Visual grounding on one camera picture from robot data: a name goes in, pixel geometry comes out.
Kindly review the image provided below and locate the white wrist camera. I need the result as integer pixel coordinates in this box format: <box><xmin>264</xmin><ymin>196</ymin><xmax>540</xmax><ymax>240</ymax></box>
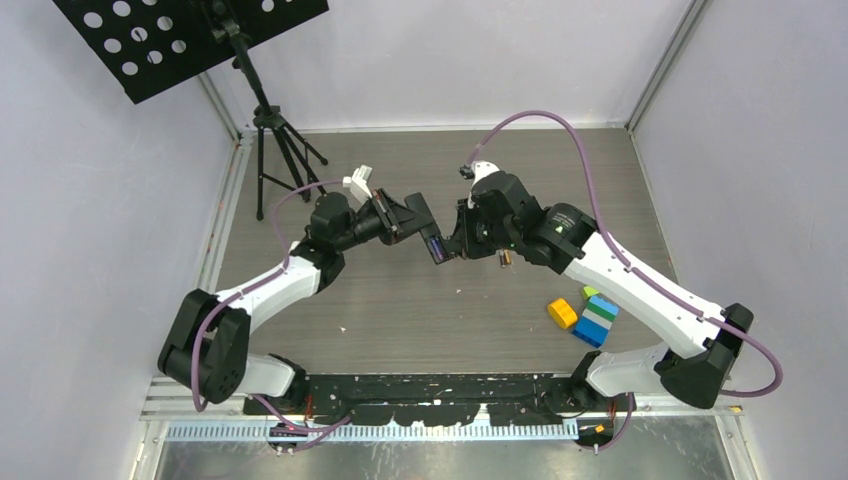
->
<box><xmin>459</xmin><ymin>161</ymin><xmax>500</xmax><ymax>209</ymax></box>
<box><xmin>342</xmin><ymin>165</ymin><xmax>373</xmax><ymax>205</ymax></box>

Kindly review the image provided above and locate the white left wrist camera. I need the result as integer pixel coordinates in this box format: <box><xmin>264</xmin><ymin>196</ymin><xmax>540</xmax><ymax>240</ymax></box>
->
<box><xmin>342</xmin><ymin>165</ymin><xmax>373</xmax><ymax>205</ymax></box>

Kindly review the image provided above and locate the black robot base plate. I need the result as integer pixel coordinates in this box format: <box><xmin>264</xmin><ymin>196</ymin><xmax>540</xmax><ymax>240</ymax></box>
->
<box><xmin>243</xmin><ymin>373</ymin><xmax>636</xmax><ymax>427</ymax></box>

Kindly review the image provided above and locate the lime green toy brick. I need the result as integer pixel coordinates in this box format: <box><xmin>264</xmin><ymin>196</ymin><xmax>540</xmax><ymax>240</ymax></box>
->
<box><xmin>581</xmin><ymin>285</ymin><xmax>599</xmax><ymax>300</ymax></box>

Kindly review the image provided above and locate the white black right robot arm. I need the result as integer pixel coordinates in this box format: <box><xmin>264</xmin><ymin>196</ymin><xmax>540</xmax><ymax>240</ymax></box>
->
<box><xmin>445</xmin><ymin>162</ymin><xmax>753</xmax><ymax>411</ymax></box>

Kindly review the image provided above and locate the yellow toy brick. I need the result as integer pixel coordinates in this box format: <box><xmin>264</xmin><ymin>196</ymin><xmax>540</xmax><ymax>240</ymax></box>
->
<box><xmin>547</xmin><ymin>298</ymin><xmax>579</xmax><ymax>330</ymax></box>

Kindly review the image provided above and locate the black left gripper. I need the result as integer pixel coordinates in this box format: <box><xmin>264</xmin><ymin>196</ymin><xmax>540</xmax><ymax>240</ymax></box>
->
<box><xmin>335</xmin><ymin>189</ymin><xmax>432</xmax><ymax>253</ymax></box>

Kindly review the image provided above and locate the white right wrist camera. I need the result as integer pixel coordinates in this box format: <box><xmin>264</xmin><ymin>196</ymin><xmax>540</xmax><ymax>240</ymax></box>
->
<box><xmin>459</xmin><ymin>161</ymin><xmax>500</xmax><ymax>209</ymax></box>

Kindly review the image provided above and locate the blue purple battery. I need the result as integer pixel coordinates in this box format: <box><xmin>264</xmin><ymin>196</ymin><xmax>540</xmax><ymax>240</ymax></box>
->
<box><xmin>430</xmin><ymin>238</ymin><xmax>443</xmax><ymax>263</ymax></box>

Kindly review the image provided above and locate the blue green white brick stack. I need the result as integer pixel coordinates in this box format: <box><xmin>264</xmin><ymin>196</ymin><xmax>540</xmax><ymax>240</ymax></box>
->
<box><xmin>572</xmin><ymin>295</ymin><xmax>620</xmax><ymax>348</ymax></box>

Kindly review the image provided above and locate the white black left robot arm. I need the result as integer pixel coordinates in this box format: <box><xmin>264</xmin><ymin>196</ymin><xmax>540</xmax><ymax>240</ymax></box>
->
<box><xmin>157</xmin><ymin>189</ymin><xmax>435</xmax><ymax>414</ymax></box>

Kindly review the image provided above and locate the black music stand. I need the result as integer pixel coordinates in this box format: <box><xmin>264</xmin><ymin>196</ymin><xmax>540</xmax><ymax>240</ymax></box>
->
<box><xmin>55</xmin><ymin>1</ymin><xmax>329</xmax><ymax>201</ymax></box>

